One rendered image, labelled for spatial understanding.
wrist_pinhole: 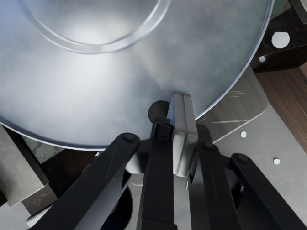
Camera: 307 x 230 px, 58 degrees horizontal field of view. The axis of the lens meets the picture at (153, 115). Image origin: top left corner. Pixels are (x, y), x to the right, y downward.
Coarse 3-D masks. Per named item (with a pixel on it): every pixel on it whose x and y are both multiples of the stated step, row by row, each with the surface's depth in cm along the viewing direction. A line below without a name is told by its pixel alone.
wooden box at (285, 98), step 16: (304, 48) 77; (272, 64) 86; (288, 64) 74; (304, 64) 65; (272, 80) 84; (288, 80) 75; (304, 80) 67; (272, 96) 94; (288, 96) 82; (304, 96) 73; (288, 112) 91; (304, 112) 80; (288, 128) 102; (304, 128) 88; (304, 144) 98
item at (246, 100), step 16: (240, 80) 23; (256, 80) 23; (224, 96) 23; (240, 96) 23; (256, 96) 23; (160, 112) 23; (208, 112) 23; (224, 112) 23; (240, 112) 23; (256, 112) 23; (208, 128) 24; (224, 128) 24
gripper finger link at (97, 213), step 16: (112, 144) 14; (128, 144) 14; (96, 160) 13; (112, 160) 13; (128, 160) 14; (80, 176) 11; (96, 176) 12; (112, 176) 12; (128, 176) 15; (80, 192) 11; (96, 192) 11; (112, 192) 12; (64, 208) 10; (80, 208) 10; (96, 208) 11; (112, 208) 13; (48, 224) 9; (64, 224) 9; (80, 224) 9; (96, 224) 11
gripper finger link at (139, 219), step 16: (160, 128) 15; (160, 144) 15; (160, 160) 13; (144, 176) 15; (160, 176) 12; (144, 192) 11; (160, 192) 11; (144, 208) 10; (160, 208) 11; (144, 224) 9; (160, 224) 9
